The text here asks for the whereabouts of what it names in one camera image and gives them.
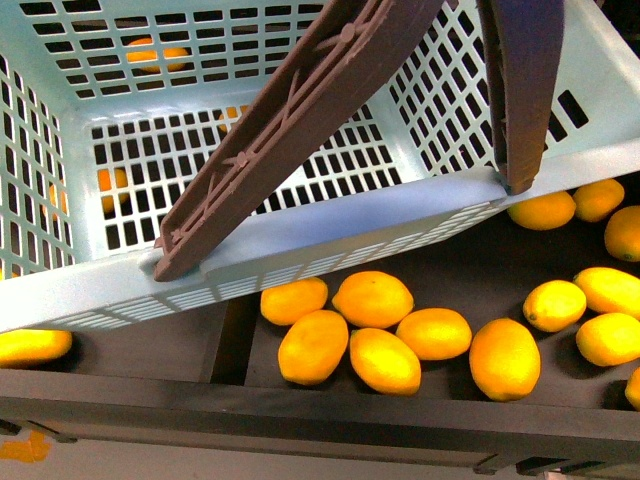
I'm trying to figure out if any light blue plastic basket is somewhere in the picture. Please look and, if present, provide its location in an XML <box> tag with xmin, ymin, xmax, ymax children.
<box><xmin>0</xmin><ymin>0</ymin><xmax>640</xmax><ymax>334</ymax></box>

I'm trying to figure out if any yellow lemon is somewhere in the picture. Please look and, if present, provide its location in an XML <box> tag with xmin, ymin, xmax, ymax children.
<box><xmin>349</xmin><ymin>328</ymin><xmax>422</xmax><ymax>396</ymax></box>
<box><xmin>469</xmin><ymin>318</ymin><xmax>541</xmax><ymax>402</ymax></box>
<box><xmin>395</xmin><ymin>308</ymin><xmax>473</xmax><ymax>361</ymax></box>
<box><xmin>278</xmin><ymin>310</ymin><xmax>349</xmax><ymax>386</ymax></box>
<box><xmin>332</xmin><ymin>271</ymin><xmax>414</xmax><ymax>329</ymax></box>
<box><xmin>522</xmin><ymin>280</ymin><xmax>587</xmax><ymax>333</ymax></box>

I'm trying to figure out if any brown basket handle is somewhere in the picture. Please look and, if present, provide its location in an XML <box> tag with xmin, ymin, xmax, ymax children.
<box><xmin>154</xmin><ymin>1</ymin><xmax>565</xmax><ymax>282</ymax></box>

